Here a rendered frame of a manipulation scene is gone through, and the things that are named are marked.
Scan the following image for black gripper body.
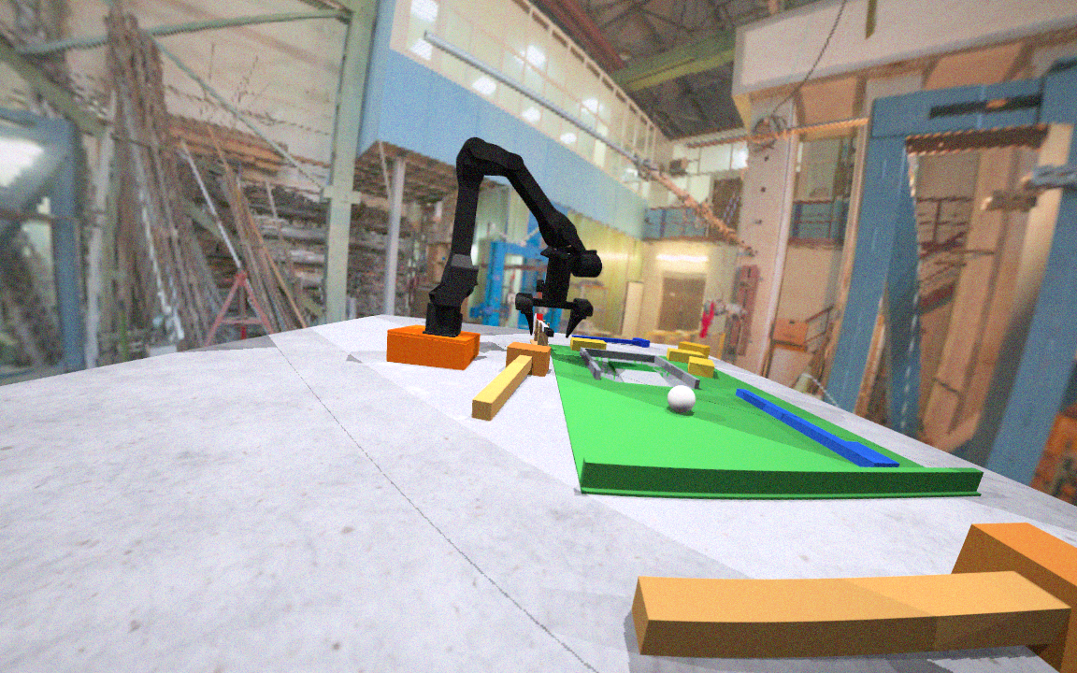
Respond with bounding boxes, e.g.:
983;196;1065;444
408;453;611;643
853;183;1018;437
515;275;595;317

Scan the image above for white ball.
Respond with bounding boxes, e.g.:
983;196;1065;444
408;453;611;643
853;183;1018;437
667;385;696;413

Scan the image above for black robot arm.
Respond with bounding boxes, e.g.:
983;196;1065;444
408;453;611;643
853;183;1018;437
423;137;602;337

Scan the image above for green flat mat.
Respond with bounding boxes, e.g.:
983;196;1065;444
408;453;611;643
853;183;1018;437
549;343;982;500

